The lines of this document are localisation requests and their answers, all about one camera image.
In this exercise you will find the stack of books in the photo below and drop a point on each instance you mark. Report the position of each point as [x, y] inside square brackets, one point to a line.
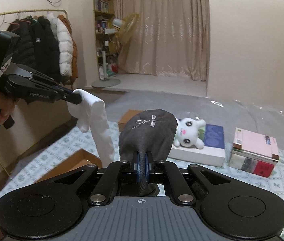
[254, 153]

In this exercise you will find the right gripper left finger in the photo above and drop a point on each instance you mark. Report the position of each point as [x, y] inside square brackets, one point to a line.
[137, 166]

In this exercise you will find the wooden bookshelf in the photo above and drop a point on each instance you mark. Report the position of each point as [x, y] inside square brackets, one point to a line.
[104, 14]

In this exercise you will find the open cardboard tray box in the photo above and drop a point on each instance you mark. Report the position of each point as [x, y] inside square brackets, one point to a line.
[78, 159]

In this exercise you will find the clothes rack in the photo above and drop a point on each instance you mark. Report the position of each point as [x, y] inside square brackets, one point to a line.
[30, 12]

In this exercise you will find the small closed cardboard box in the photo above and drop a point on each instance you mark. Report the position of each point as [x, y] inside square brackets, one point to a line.
[126, 117]

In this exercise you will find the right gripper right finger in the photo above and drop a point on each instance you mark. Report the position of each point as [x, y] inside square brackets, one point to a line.
[149, 165]

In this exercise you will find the standing electric fan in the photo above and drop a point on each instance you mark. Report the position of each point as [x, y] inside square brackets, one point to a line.
[124, 30]

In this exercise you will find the white bunny plush toy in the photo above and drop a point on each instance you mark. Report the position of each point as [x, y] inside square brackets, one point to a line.
[187, 133]

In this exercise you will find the black puffer jacket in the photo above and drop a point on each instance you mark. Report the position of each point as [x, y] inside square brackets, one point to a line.
[37, 47]

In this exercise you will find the floral green white tablecloth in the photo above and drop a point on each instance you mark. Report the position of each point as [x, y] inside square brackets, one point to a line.
[76, 140]

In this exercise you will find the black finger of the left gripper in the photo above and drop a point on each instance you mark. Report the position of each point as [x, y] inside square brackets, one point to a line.
[64, 94]

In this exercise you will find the beige curtain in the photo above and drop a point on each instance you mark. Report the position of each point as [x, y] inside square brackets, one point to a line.
[172, 38]

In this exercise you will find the white puffer jacket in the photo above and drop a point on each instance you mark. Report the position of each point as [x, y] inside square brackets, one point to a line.
[65, 44]

